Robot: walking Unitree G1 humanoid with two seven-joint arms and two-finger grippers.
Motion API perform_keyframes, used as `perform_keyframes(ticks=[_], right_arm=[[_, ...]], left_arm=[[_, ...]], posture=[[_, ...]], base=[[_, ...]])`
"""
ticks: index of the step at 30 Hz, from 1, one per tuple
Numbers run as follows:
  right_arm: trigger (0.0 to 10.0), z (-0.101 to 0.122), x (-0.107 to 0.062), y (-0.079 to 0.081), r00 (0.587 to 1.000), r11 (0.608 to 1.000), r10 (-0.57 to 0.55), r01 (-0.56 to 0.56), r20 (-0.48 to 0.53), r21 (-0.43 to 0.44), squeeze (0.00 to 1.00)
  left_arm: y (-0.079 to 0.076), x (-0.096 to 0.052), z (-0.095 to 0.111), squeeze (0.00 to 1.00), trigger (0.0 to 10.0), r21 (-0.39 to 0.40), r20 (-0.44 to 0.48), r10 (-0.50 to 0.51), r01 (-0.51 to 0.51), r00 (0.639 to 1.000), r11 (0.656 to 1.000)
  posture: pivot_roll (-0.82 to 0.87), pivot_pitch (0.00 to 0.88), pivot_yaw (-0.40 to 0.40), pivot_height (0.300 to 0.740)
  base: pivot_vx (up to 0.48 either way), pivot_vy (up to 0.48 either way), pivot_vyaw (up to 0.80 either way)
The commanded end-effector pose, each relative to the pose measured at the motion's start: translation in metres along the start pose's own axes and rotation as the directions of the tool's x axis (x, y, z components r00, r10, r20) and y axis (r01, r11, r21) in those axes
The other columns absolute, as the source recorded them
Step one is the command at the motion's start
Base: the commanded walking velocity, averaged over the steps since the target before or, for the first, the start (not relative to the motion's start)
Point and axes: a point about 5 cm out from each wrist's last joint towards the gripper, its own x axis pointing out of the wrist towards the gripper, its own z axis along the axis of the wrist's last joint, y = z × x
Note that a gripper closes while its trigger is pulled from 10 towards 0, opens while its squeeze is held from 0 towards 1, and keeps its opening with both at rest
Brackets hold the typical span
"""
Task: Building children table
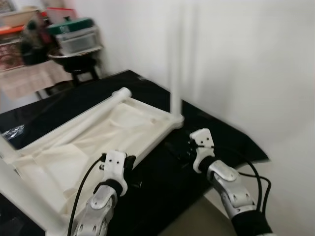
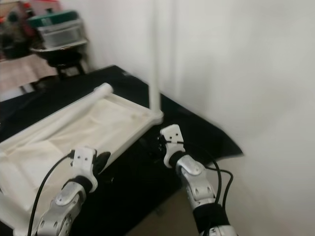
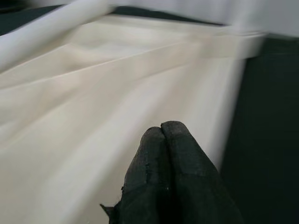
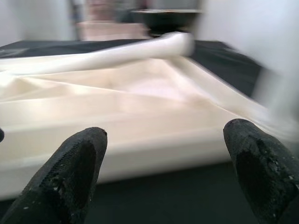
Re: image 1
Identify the white plastic table top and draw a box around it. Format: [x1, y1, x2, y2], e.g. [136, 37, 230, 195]
[0, 96, 185, 236]

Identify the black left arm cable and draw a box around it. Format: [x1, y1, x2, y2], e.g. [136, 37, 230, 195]
[66, 153, 108, 236]

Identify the black round stool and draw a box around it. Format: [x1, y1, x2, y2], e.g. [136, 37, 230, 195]
[71, 64, 101, 87]

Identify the clear storage box orange lid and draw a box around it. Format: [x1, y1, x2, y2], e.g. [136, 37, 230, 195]
[0, 25, 25, 69]

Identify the black tablecloth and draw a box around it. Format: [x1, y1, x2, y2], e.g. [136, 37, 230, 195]
[0, 69, 269, 236]

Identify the green lid container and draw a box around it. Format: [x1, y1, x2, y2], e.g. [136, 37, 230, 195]
[48, 18, 95, 35]

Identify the black bag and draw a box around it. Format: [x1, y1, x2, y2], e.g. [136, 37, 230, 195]
[20, 17, 55, 65]

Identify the beige towel table cover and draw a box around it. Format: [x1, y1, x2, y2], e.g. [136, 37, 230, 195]
[0, 61, 74, 101]

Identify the clear plastic storage box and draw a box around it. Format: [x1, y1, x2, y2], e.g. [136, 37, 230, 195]
[55, 27, 100, 56]

